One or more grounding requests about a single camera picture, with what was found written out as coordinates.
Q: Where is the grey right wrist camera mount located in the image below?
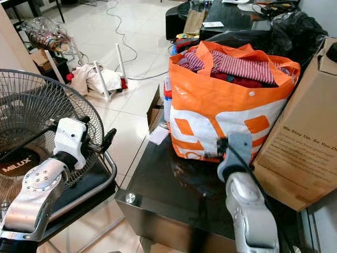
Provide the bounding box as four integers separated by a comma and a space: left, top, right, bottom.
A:
217, 132, 254, 183

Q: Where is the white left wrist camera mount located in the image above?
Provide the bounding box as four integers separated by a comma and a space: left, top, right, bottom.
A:
53, 117, 90, 170

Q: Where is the dark low table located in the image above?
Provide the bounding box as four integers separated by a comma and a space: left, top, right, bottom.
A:
200, 0, 306, 33

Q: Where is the small brown floor box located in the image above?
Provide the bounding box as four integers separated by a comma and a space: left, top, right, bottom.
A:
32, 48, 70, 82

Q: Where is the black garbage bag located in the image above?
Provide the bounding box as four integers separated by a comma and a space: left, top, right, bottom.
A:
205, 11, 329, 60

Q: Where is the white paper tag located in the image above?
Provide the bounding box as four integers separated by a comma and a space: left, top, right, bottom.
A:
148, 126, 171, 146

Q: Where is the white tube rack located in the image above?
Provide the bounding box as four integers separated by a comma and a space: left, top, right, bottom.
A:
93, 43, 130, 102

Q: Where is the white floor cable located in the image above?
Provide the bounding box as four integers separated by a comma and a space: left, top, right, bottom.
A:
105, 0, 164, 81

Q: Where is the white bottle with red label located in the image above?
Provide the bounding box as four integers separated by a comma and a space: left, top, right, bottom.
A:
163, 74, 174, 123

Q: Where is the red white striped cloth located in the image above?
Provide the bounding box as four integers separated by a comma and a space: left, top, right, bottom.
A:
178, 48, 277, 85

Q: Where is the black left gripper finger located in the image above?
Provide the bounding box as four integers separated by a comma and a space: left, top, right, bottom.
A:
96, 128, 118, 155

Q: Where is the red garment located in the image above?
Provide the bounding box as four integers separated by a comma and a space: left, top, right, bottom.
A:
211, 73, 269, 89

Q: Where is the black wire-cage fan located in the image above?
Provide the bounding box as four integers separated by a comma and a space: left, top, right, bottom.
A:
0, 69, 105, 207

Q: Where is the black speaker box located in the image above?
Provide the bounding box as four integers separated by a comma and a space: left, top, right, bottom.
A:
165, 4, 190, 41

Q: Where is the small open cardboard box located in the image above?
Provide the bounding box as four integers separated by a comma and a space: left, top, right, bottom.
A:
146, 84, 168, 128

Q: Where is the black tape roll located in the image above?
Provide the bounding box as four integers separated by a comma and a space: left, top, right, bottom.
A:
327, 42, 337, 64

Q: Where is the large brown cardboard box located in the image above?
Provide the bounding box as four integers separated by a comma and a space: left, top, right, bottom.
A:
252, 36, 337, 212

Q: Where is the beige cloth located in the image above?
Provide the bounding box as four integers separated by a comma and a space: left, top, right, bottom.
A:
70, 63, 123, 96

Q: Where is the clear plastic bag of clothes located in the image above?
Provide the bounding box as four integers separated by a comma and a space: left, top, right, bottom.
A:
25, 16, 73, 52

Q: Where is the orange and white shopping bag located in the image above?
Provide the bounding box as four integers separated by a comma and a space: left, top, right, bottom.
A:
167, 41, 301, 161

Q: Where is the black glass table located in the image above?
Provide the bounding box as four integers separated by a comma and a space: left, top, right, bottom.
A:
115, 113, 310, 253

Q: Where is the brown paper bag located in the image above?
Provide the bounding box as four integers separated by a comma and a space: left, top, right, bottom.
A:
183, 8, 210, 35

